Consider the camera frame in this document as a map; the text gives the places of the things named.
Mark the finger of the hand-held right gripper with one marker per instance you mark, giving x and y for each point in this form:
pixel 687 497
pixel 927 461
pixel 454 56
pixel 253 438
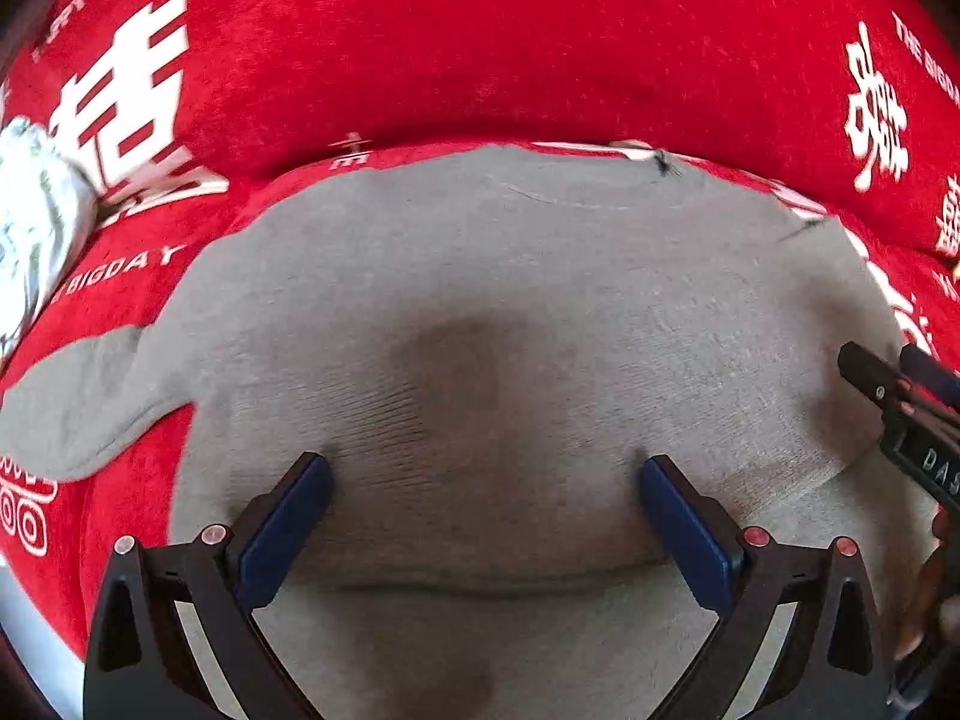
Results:
pixel 866 373
pixel 930 373

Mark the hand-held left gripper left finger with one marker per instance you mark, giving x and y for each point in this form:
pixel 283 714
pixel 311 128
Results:
pixel 289 532

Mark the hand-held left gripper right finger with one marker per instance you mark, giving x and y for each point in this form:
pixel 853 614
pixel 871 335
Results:
pixel 686 532

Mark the grey knit sweater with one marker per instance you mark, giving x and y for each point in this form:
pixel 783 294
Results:
pixel 480 277

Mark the person's right hand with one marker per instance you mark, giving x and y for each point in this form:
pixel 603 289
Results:
pixel 934 592

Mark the white floral cloth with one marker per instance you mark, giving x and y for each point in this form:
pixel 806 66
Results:
pixel 37 202

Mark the red printed blanket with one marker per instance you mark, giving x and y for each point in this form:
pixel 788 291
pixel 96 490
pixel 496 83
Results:
pixel 480 37

